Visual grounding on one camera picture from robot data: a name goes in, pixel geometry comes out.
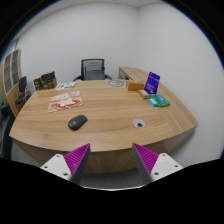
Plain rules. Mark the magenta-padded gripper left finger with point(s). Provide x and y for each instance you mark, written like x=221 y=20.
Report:
x=77 y=159

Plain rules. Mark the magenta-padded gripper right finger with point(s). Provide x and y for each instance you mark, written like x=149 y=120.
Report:
x=146 y=159

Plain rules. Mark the black computer mouse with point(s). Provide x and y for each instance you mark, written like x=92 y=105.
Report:
x=77 y=122

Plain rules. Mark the cartoon dog print mouse pad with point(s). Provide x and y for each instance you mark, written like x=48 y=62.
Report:
x=65 y=101

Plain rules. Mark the blue flat box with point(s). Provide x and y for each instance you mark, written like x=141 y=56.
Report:
x=152 y=102

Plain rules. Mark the green flat box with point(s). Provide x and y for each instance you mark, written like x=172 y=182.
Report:
x=161 y=100

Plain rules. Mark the small tan flat box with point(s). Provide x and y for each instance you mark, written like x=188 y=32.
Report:
x=144 y=94

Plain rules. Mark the orange-brown small box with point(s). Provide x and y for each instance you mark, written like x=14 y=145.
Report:
x=135 y=86

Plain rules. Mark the white leaflet with coloured prints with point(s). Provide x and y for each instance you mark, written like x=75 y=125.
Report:
x=65 y=86

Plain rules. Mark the purple standing card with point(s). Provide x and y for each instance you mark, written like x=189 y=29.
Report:
x=152 y=83

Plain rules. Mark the large black office chair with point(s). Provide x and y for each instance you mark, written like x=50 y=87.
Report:
x=5 y=130

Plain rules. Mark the dark brown cardboard box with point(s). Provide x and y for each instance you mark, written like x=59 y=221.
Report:
x=50 y=84

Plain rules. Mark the round grey disc pad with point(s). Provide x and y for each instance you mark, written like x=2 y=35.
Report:
x=116 y=83

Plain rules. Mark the wooden side cabinet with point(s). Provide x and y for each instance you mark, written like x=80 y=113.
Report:
x=131 y=74

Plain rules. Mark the black cardboard box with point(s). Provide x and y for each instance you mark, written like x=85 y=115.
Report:
x=48 y=76

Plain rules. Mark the grey backpack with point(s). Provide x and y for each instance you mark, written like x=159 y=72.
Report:
x=93 y=72

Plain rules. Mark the black mesh office chair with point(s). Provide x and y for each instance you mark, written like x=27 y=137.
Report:
x=82 y=70

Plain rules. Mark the small black chair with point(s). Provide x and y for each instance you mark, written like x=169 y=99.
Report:
x=22 y=87

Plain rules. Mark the wooden shelf unit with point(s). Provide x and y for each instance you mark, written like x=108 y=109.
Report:
x=10 y=76

